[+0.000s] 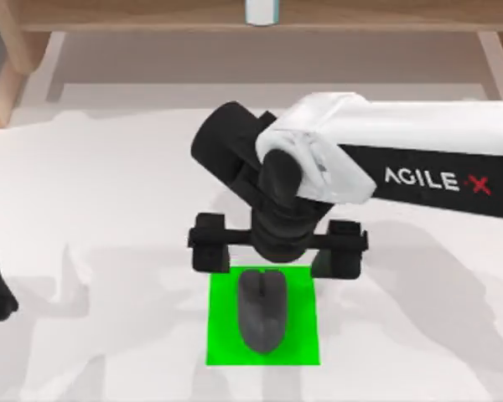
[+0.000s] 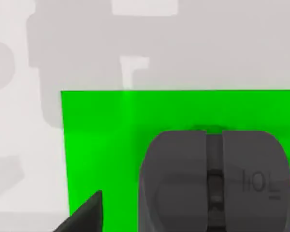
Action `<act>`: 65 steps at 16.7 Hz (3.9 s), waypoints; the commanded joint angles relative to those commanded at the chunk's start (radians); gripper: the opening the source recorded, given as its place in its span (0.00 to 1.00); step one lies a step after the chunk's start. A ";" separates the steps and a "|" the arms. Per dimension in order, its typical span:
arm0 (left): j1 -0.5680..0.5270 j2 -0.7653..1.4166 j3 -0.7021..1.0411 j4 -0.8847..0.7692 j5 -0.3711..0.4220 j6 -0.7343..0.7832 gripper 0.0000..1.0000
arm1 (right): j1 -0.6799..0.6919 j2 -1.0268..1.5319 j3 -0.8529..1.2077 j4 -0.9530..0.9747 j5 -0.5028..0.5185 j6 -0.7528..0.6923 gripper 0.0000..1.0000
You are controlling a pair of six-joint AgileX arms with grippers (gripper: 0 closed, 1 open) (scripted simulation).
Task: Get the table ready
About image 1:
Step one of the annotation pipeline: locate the flat green square mat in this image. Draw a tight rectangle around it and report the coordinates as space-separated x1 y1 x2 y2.
205 264 322 367

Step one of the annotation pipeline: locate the dark grey computer mouse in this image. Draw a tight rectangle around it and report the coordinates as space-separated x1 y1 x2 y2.
237 269 288 355

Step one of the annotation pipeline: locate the white and teal cup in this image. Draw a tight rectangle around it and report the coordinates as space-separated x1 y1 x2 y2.
244 0 280 27

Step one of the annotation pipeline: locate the wooden shelf unit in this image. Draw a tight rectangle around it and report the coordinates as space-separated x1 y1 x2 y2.
0 0 503 127

